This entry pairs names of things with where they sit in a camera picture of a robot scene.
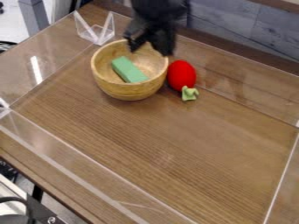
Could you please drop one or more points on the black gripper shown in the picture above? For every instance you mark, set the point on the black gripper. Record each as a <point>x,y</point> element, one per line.
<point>152,22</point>

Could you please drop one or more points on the green rectangular stick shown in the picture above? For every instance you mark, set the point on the green rectangular stick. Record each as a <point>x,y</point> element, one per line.
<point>125,69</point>

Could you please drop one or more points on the brown wooden bowl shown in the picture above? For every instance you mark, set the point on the brown wooden bowl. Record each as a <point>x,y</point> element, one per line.
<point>145,58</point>

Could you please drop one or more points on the red plush strawberry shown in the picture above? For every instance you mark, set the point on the red plush strawberry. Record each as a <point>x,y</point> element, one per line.
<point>182,79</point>

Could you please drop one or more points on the black table leg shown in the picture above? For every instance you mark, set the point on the black table leg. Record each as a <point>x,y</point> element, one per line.
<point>37,193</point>

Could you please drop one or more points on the clear acrylic corner bracket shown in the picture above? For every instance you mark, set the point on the clear acrylic corner bracket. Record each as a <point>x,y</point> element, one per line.
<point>95,33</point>

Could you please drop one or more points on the clear acrylic tray wall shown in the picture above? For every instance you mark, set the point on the clear acrylic tray wall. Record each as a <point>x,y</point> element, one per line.
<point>159,161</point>

